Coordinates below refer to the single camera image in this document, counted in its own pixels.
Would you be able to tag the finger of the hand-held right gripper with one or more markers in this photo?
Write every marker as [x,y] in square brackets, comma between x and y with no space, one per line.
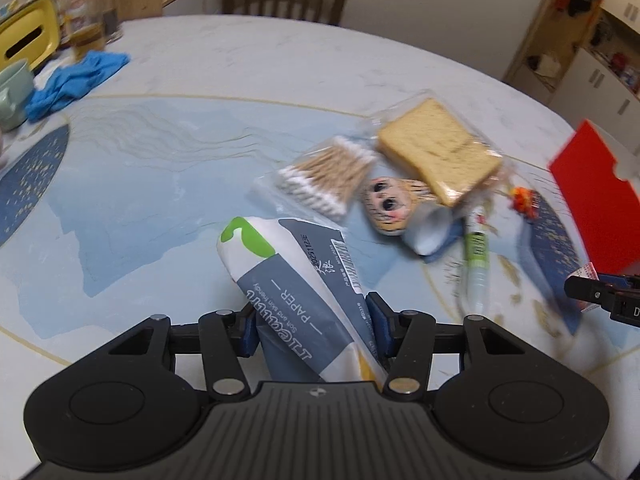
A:
[585,290]

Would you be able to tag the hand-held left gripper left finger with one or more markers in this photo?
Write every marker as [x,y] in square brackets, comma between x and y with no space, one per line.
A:
[246,332]

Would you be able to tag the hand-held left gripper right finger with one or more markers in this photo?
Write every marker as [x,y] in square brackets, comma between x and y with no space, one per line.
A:
[376,320]

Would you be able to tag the grey white tissue paper pack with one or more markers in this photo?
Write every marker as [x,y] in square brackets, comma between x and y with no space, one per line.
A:
[295,280]

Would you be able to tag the bagged bread slice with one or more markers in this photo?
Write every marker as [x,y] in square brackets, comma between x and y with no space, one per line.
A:
[435,145]

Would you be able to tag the red cardboard box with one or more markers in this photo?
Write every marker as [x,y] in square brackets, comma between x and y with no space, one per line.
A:
[595,195]

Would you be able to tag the small orange toy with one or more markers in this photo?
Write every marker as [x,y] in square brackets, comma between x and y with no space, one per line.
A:
[522,202]

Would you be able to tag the big-eyed plush doll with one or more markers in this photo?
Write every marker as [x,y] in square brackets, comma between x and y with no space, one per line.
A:
[387,205]

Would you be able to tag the green white tube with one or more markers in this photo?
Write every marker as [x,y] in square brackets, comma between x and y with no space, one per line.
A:
[475,250]

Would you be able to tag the bag of cotton swabs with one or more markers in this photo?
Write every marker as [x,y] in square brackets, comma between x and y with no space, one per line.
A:
[325,170]

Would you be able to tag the open shelf cabinet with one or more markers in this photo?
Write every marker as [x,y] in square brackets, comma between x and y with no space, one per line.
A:
[575,25]

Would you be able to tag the blue cloth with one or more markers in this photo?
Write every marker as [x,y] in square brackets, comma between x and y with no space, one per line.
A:
[75,80]

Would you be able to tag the pale green mug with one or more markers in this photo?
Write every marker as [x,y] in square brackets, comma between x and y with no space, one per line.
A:
[15,95]

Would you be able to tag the glass of tea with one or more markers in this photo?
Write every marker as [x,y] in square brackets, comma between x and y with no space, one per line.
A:
[85,40]

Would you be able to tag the clear glass cup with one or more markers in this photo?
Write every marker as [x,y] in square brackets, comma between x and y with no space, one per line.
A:
[110,5]

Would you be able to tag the yellow tissue box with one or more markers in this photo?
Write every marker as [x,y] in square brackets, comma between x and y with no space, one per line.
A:
[30,35]

